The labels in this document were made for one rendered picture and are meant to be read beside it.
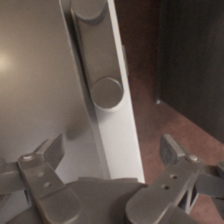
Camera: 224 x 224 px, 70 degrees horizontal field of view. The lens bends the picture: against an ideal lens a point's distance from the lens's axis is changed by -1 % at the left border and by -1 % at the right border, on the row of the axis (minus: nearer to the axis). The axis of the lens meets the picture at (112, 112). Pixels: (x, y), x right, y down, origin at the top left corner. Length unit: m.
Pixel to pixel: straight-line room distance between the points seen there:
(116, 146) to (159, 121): 0.91
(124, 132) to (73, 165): 0.07
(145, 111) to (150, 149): 0.27
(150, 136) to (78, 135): 0.99
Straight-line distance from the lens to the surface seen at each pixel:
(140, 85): 1.03
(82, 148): 0.16
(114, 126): 0.19
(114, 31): 0.17
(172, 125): 1.14
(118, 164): 0.21
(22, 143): 0.18
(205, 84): 0.57
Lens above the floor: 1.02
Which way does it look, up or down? 75 degrees down
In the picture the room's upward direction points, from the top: 174 degrees counter-clockwise
